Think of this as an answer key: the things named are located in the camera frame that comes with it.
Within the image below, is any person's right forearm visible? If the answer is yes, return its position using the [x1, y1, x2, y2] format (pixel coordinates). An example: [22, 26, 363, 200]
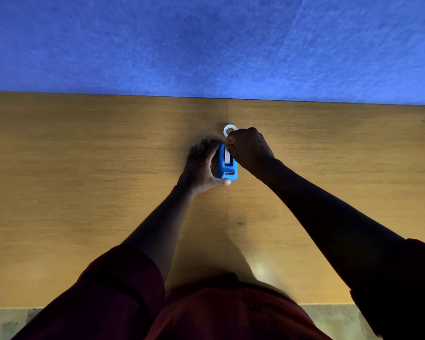
[257, 158, 408, 291]

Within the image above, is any blue felt partition panel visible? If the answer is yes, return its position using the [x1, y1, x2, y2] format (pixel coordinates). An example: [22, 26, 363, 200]
[0, 0, 425, 106]

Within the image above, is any person's left hand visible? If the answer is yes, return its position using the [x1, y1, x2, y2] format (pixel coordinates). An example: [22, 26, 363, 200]
[177, 137, 232, 195]

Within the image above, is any person's left forearm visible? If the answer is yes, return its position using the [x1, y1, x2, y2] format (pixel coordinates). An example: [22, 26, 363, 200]
[121, 183, 199, 282]

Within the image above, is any person's right hand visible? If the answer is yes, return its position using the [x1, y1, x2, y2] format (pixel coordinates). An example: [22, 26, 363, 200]
[225, 127, 281, 175]

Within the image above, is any blue tape dispenser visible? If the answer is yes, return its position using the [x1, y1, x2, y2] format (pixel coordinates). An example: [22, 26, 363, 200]
[212, 144, 239, 182]

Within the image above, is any dark red shirt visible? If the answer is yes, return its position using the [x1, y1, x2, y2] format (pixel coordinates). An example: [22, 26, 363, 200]
[11, 238, 425, 340]

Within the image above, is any white ring-ended plastic strip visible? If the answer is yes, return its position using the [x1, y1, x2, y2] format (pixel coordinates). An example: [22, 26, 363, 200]
[223, 124, 238, 165]

